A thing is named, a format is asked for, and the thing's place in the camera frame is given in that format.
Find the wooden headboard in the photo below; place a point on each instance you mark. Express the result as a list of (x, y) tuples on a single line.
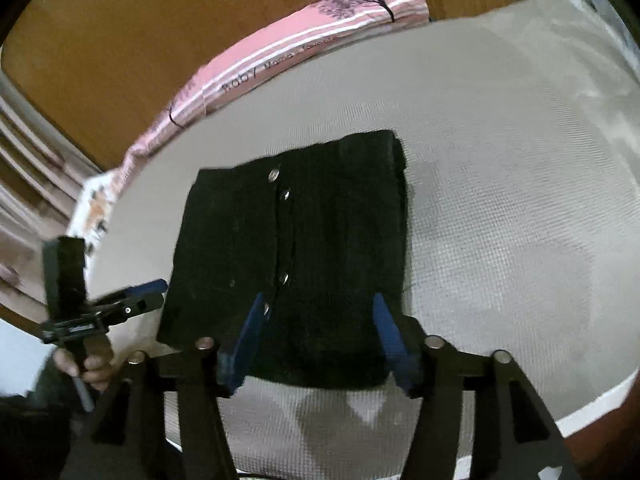
[(150, 35)]

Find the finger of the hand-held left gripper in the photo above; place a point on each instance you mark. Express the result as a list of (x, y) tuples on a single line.
[(145, 288), (137, 307)]

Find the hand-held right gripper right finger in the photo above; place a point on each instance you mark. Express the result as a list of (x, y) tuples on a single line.
[(387, 330)]

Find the beige curtain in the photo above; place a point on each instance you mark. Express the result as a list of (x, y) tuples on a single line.
[(30, 160)]

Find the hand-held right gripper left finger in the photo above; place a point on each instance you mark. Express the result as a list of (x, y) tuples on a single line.
[(250, 335)]

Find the beige woven bed mat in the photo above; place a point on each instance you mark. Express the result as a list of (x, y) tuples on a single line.
[(500, 185)]

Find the person's left hand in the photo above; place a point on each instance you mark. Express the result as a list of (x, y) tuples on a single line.
[(100, 370)]

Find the pink striped blanket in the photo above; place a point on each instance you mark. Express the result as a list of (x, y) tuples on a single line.
[(300, 30)]

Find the black pants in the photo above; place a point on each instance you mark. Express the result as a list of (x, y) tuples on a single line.
[(325, 235)]

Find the white floral cloth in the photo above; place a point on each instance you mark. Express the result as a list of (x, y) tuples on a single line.
[(95, 210)]

